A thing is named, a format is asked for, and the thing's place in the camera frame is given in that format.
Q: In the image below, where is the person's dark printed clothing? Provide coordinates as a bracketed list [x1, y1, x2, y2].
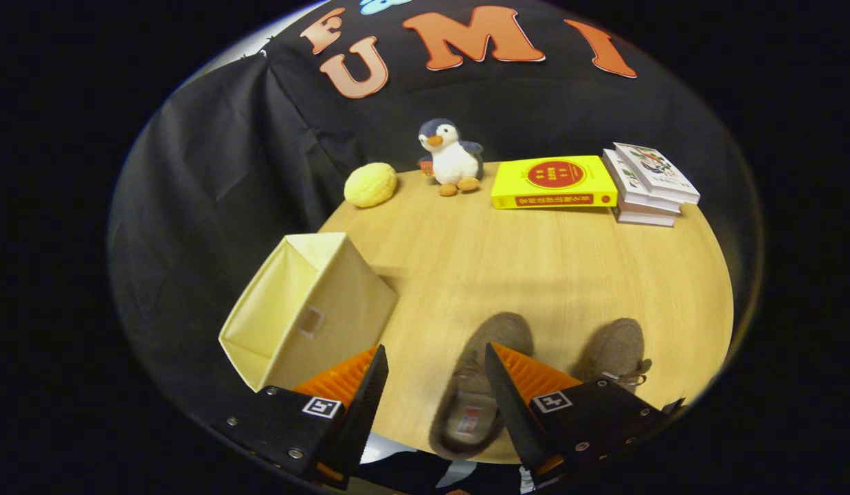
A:
[349, 433, 535, 495]

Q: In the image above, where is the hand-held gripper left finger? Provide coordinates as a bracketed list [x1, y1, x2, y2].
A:
[219, 344, 390, 491]

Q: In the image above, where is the brown fuzzy shoe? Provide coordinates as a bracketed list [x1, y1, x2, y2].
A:
[428, 312, 535, 463]
[571, 317, 653, 394]

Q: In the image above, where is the yellow bun toy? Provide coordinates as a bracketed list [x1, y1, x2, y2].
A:
[344, 162, 398, 209]

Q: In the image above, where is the beige fabric storage box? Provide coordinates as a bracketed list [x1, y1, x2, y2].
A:
[219, 232, 399, 393]

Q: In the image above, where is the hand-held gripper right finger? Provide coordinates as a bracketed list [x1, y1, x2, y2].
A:
[484, 342, 673, 486]

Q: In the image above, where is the penguin plush toy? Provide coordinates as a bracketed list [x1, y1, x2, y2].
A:
[416, 118, 485, 197]

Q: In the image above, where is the yellow book with red circle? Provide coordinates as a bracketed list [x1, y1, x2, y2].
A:
[491, 155, 619, 210]

